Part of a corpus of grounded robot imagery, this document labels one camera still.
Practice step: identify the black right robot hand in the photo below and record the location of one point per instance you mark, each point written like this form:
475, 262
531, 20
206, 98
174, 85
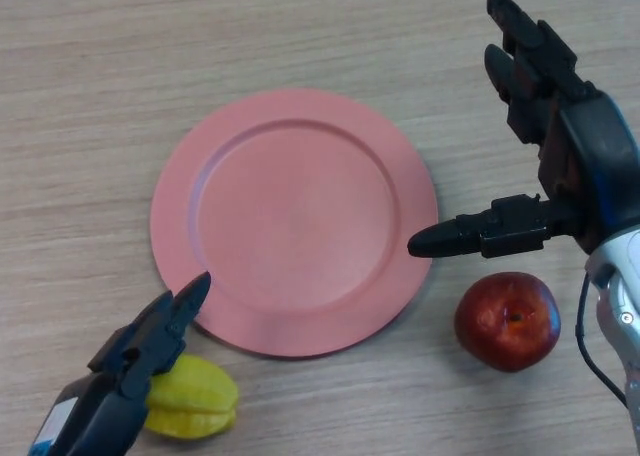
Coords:
597, 141

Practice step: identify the red apple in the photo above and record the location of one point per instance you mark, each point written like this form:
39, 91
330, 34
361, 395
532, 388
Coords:
505, 321

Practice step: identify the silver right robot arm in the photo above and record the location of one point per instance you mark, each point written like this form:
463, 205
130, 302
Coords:
622, 306

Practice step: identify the yellow green starfruit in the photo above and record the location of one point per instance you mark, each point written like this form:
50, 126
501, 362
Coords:
200, 401

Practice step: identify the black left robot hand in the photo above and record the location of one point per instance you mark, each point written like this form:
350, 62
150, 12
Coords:
100, 416

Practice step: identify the pink round plate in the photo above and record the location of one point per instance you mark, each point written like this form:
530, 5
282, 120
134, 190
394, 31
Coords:
295, 226

